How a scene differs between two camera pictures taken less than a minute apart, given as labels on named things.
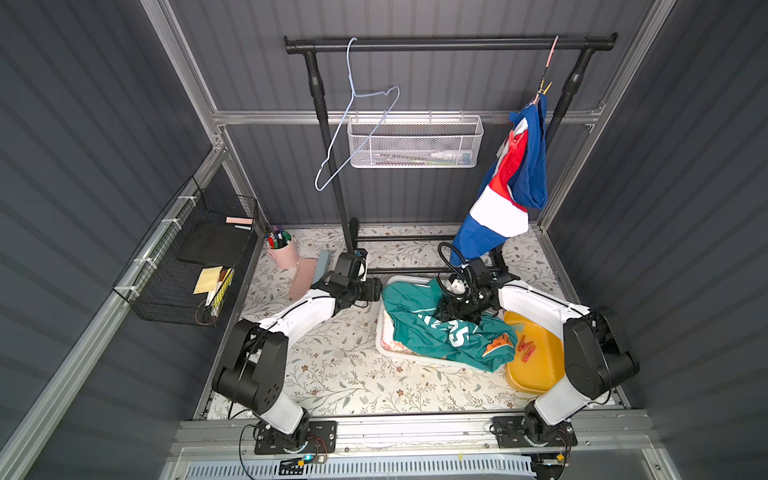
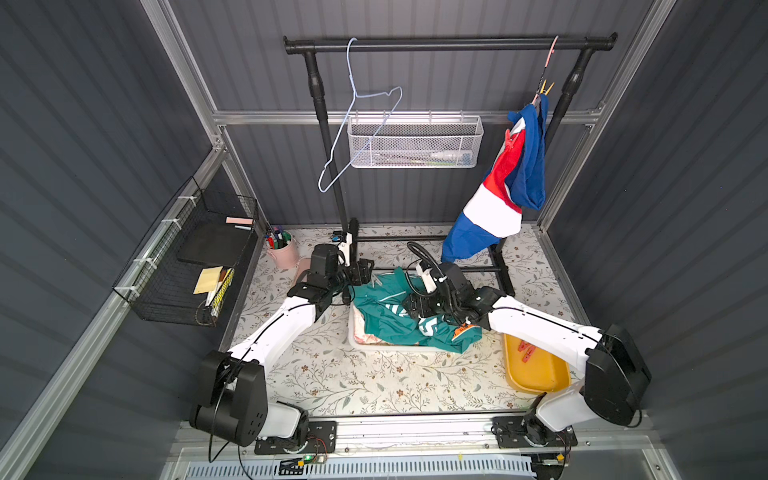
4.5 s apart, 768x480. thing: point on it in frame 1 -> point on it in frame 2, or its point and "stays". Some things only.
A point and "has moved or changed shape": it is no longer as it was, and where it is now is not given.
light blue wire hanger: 348,53 has moved or changed shape
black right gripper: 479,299 -> 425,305
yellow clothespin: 546,88 stays
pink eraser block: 302,277 stays
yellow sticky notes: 208,280 stays
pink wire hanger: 544,70 stays
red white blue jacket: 517,180 stays
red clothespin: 529,352 stays
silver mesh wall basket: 415,141 stays
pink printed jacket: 388,341 -> 359,330
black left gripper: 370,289 -> 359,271
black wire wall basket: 186,270 stays
